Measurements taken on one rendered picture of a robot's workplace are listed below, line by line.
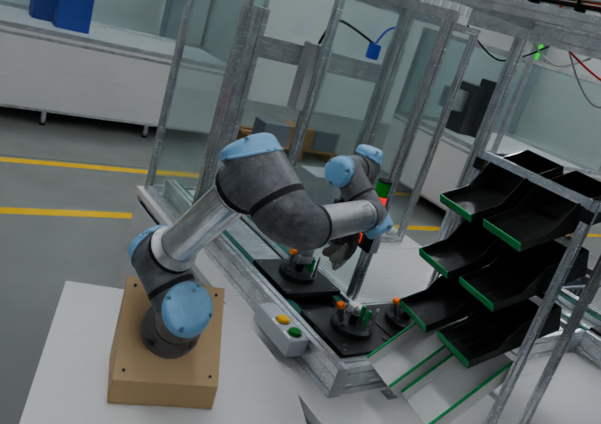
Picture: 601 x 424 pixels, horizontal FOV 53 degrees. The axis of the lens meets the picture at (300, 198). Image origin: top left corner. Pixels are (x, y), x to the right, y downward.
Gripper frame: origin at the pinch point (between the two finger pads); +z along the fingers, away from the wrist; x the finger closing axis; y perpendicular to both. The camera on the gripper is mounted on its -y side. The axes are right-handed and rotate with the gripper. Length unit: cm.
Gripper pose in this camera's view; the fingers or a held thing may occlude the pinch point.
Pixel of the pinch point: (337, 265)
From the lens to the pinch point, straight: 170.0
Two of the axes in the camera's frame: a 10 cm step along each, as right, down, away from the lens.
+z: -2.8, 9.1, 3.0
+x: 5.2, 4.1, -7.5
